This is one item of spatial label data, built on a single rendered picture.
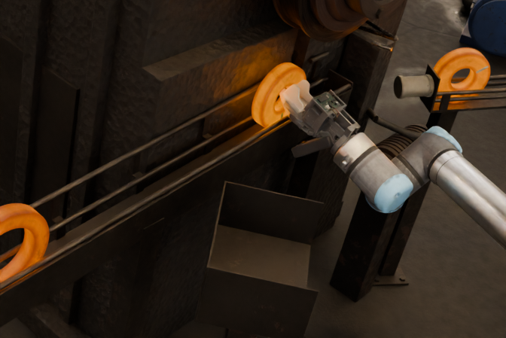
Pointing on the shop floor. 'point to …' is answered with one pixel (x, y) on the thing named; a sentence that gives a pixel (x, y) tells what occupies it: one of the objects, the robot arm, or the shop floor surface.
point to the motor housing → (368, 233)
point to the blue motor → (488, 16)
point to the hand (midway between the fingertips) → (281, 89)
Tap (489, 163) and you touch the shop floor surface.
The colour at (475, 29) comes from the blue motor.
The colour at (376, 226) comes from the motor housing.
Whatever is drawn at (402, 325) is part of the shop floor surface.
